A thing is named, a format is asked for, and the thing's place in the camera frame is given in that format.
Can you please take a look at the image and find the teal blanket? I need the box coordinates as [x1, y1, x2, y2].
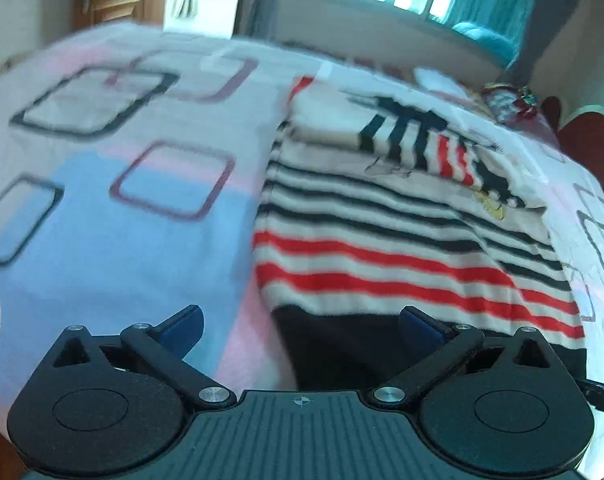
[452, 20, 513, 63]

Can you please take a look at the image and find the striped knit sweater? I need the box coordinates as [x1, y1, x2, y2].
[252, 74, 588, 392]

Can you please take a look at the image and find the dark red striped pillow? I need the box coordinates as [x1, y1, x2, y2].
[480, 82, 555, 133]

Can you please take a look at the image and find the bed with square-patterned sheet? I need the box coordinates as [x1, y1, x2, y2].
[0, 21, 604, 466]

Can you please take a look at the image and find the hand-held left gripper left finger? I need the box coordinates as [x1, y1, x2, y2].
[46, 304, 237, 409]

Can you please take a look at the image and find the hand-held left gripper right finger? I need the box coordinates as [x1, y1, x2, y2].
[366, 305, 565, 409]

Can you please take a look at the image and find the red scalloped headboard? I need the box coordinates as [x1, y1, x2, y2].
[538, 94, 604, 193]

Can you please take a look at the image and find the folded white blanket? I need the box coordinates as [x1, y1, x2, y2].
[413, 66, 465, 98]

